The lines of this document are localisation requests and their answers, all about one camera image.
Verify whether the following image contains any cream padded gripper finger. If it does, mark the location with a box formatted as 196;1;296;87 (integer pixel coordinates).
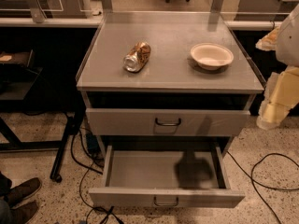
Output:
256;66;299;130

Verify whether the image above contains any grey drawer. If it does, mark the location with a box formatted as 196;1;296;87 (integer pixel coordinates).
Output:
89;145;245;208
86;108;249;136

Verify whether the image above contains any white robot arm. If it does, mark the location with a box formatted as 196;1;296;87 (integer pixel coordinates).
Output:
256;5;299;130

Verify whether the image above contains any grey top drawer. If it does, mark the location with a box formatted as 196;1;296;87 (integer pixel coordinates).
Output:
86;108;249;136

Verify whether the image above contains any grey drawer cabinet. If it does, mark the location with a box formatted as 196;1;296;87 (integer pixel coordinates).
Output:
75;10;267;161

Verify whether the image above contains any white paper bowl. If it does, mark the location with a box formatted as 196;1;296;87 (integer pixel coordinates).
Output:
190;43;234;71

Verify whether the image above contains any crushed gold soda can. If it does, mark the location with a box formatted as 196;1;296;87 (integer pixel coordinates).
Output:
123;42;151;73

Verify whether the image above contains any black metal stand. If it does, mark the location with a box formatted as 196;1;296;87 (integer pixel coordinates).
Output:
0;114;83;183

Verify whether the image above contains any brown shoe upper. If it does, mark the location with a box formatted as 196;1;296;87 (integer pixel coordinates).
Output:
4;177;41;207

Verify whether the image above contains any brown shoe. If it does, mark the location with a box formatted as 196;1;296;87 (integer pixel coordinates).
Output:
4;177;41;207
11;201;38;224

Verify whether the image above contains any brown shoe lower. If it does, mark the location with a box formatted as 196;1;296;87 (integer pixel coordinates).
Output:
11;201;38;224

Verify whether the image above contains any black cable on right floor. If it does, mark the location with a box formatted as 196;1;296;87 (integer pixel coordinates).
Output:
226;150;299;224

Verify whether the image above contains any black cable on floor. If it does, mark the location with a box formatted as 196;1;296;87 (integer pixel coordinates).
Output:
226;150;299;224
69;127;125;224

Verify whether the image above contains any black cable on left floor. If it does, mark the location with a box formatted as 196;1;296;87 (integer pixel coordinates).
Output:
69;127;125;224

